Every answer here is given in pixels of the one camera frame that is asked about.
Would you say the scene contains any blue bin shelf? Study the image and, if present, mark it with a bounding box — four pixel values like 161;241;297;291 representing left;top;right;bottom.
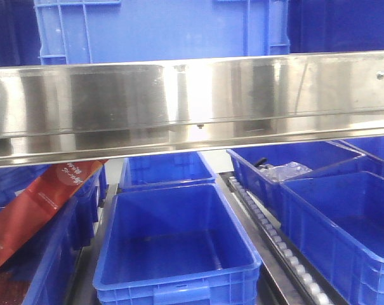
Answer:
34;1;290;65

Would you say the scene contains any blue bin rear middle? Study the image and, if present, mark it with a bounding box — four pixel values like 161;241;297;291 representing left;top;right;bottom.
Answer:
119;151;216;192

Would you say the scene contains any blue bin rear right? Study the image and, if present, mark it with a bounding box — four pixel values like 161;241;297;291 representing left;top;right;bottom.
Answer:
227;141;366;221

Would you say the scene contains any clear plastic bag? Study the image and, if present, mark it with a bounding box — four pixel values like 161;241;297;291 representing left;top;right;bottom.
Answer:
259;161;312;182

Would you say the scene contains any blue bin lower middle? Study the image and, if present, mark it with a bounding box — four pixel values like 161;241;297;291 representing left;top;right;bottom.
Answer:
93;184;262;304

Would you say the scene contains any blue bin lower right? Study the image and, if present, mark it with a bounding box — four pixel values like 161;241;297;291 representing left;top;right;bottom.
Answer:
281;172;384;304

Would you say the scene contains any dark blue bin upper right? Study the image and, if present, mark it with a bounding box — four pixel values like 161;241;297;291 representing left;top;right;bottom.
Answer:
288;1;384;53

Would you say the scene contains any dark blue bin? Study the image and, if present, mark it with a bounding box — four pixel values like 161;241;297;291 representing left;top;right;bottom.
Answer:
288;1;384;53
0;1;41;67

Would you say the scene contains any blue bin lower left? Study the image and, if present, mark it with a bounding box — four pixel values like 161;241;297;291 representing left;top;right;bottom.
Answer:
0;165;106;304

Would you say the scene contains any blue bin far right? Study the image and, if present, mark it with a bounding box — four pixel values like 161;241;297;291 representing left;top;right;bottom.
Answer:
338;136;384;178

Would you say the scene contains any red cardboard box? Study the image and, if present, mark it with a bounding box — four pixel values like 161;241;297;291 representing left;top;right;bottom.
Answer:
0;159;107;267

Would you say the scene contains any dark blue bin upper left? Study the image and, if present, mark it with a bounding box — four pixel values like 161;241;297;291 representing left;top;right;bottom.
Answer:
0;1;41;67

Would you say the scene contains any stainless steel shelf rail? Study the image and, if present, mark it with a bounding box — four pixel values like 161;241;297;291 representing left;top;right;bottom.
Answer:
0;51;384;168

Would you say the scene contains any roller track rail right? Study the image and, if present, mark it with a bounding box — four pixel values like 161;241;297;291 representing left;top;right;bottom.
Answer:
216;172;347;304

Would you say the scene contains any steel divider rail left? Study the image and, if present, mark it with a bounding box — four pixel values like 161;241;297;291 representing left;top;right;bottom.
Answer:
65;184;118;305

